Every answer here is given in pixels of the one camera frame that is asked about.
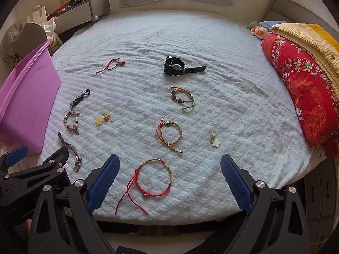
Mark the yellow flower charm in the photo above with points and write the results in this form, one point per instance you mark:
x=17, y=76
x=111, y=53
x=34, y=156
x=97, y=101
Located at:
x=98, y=121

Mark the grey chair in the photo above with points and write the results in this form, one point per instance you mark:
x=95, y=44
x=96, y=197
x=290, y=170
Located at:
x=34, y=37

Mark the green plush toy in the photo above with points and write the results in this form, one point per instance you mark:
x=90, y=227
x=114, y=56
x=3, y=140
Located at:
x=253, y=24

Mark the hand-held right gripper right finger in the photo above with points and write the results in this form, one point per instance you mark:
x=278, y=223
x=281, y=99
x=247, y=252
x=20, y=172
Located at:
x=235, y=182

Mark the white flower charm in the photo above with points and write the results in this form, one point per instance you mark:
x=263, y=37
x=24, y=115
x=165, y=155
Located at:
x=215, y=143

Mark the white paper bag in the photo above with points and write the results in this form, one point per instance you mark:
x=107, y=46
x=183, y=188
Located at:
x=37, y=14

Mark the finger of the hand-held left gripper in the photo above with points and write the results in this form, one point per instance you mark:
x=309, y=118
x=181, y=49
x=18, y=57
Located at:
x=53, y=161
x=16, y=155

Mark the yellow striped blanket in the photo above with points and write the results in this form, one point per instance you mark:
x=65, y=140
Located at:
x=309, y=39

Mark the white plush toy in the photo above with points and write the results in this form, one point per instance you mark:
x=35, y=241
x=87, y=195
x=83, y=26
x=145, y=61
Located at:
x=259, y=32

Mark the red floral quilt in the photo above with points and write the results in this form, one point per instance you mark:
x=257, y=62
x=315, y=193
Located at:
x=304, y=90

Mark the white quilted bedspread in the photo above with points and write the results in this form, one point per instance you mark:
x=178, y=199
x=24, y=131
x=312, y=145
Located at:
x=225, y=98

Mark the grey clothing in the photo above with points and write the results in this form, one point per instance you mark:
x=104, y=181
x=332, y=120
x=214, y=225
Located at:
x=10, y=42

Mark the grey upholstered headboard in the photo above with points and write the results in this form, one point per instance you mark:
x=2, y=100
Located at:
x=278, y=9

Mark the black wrist watch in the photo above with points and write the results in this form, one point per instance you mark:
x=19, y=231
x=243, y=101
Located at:
x=172, y=66

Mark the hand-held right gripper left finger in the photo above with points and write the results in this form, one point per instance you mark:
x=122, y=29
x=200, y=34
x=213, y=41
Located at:
x=103, y=182

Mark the purple plastic bin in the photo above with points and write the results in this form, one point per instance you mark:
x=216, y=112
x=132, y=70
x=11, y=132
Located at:
x=26, y=98

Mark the white plastic bag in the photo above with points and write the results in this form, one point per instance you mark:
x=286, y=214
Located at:
x=53, y=35

